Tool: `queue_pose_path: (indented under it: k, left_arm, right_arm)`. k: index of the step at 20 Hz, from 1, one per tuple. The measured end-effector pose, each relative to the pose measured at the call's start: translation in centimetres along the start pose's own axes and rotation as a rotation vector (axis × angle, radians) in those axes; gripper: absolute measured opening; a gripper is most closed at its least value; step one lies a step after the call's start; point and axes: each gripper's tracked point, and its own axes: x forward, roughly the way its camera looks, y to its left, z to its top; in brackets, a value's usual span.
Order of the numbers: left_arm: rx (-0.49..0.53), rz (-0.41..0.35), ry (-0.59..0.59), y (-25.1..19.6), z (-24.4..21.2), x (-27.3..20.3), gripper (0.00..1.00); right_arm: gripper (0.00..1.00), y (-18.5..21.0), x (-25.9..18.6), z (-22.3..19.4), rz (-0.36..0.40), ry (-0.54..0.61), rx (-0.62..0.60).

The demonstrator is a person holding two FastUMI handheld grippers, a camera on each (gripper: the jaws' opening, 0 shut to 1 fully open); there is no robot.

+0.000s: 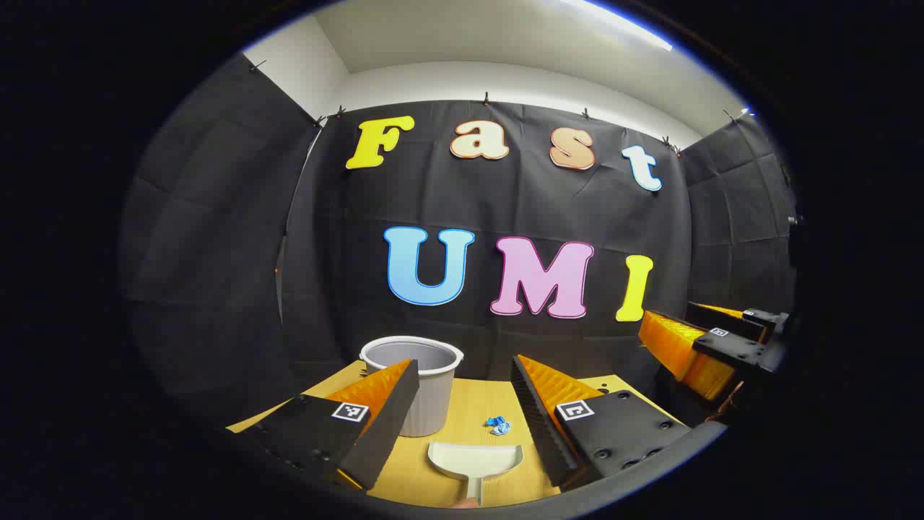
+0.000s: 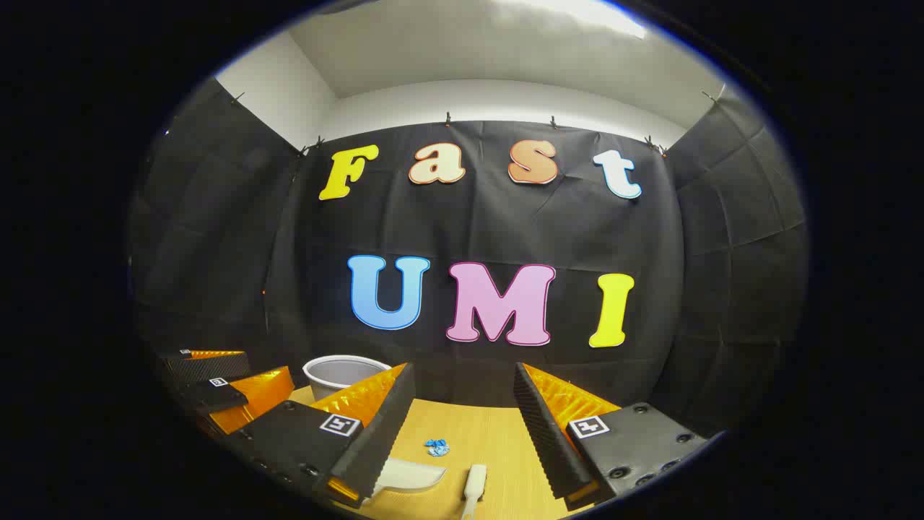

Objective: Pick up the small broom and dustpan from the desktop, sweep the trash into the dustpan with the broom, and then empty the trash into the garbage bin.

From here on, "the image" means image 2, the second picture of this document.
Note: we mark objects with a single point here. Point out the dark blue paper ball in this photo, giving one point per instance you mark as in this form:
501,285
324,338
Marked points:
432,444

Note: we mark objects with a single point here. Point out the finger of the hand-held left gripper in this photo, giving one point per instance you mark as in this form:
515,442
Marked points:
216,396
209,368

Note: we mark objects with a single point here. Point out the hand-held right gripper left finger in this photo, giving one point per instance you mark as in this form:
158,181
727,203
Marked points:
382,433

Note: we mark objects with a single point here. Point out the light blue paper ball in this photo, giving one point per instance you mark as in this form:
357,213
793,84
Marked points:
442,450

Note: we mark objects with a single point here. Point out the grey plastic dustpan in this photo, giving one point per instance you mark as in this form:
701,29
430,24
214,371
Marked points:
411,477

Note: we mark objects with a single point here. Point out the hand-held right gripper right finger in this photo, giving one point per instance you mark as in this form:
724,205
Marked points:
545,440

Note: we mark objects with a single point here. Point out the grey garbage bin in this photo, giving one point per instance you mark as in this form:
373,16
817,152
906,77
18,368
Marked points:
339,375

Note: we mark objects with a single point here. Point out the small grey broom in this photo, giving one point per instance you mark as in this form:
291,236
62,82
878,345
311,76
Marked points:
475,480

